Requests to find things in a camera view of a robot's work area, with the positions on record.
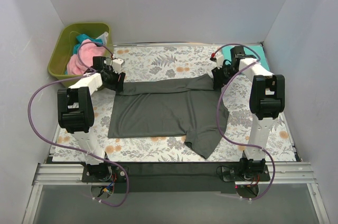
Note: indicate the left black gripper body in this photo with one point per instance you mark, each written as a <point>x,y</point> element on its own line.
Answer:
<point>118,82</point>

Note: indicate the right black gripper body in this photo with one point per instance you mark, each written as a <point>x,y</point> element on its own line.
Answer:
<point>218,78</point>

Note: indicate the dark grey t shirt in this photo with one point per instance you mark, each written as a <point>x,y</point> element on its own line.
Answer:
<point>187,107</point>

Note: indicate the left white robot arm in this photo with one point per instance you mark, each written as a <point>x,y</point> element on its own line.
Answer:
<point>77,116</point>

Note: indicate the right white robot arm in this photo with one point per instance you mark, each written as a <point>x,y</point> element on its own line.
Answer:
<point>266,102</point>

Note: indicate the pink t shirt in bin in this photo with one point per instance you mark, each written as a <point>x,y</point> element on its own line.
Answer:
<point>86,53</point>

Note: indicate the white plastic bag in bin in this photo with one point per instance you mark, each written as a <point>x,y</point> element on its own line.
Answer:
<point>104,38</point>

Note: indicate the teal cloth in bin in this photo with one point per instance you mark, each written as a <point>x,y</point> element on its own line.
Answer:
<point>82,37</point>

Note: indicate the green plastic laundry bin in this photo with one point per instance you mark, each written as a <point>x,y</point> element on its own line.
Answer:
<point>64,47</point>

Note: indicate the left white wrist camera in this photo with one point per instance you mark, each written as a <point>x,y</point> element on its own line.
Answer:
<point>117,65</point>

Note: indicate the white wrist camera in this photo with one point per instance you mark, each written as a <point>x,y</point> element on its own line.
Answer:
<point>218,59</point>
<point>117,65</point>

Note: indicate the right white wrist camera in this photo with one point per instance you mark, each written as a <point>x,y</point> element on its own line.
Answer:
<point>218,59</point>

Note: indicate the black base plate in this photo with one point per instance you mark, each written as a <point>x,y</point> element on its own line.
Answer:
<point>179,177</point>

